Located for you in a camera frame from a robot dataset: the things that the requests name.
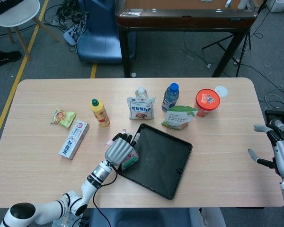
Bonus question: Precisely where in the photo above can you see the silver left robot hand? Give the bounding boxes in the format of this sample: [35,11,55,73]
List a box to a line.
[104,132,141,167]

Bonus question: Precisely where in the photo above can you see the small white pink bag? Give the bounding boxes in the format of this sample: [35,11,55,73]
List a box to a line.
[106,129,140,171]

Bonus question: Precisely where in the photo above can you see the black plastic tray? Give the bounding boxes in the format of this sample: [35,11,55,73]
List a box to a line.
[115,123,193,201]

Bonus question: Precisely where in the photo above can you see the black equipment case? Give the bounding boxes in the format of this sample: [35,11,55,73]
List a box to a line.
[265,110,284,126]

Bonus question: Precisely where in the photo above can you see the yellow squeeze bottle green cap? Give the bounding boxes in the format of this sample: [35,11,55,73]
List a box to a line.
[89,98,111,127]

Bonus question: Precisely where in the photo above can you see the white pink toothpaste box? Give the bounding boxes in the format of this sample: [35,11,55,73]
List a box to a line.
[58,119,90,161]

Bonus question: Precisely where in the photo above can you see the white sugar bag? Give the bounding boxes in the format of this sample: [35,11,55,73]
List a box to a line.
[126,96,156,121]

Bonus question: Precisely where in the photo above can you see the yellow green snack packet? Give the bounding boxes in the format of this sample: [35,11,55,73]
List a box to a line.
[49,108,77,128]

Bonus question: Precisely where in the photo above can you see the green white corn starch pouch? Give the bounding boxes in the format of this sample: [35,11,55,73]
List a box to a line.
[161,105,198,131]

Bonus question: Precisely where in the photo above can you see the blue sports drink bottle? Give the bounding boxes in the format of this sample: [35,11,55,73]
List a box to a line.
[161,82,181,113]

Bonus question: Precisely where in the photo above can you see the white round table grommet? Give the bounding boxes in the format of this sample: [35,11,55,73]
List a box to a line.
[214,86,229,97]

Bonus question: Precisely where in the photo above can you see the orange instant noodle cup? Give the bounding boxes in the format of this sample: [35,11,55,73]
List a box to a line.
[194,88,221,117]

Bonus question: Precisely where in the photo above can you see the black tripod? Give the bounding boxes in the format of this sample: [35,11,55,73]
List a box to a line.
[202,28,251,67]

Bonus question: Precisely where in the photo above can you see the white power strip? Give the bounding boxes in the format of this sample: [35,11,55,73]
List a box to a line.
[63,25,82,45]

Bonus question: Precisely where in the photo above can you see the brown mahjong table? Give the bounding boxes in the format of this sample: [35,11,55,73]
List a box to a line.
[115,0,257,78]

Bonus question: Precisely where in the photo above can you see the black shoe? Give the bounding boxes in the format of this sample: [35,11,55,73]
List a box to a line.
[0,50,22,67]

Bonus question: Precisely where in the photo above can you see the white chair wooden legs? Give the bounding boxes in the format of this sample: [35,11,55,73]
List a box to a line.
[0,0,62,61]

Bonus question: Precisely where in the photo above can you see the black printed bag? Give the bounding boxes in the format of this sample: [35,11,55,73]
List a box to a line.
[0,0,27,16]

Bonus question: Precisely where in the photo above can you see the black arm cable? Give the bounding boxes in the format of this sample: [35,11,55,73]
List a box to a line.
[92,165,119,227]

